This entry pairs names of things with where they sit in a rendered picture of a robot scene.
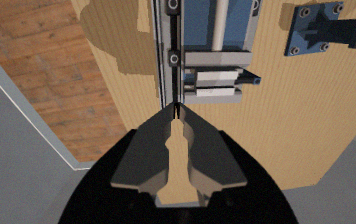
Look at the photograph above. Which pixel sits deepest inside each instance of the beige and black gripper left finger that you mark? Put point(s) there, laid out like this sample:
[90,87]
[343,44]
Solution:
[138,162]

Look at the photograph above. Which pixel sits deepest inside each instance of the grey metal block with slot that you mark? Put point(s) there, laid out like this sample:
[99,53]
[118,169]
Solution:
[214,81]

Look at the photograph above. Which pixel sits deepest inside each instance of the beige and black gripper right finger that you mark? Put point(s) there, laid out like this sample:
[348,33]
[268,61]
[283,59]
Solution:
[218,163]

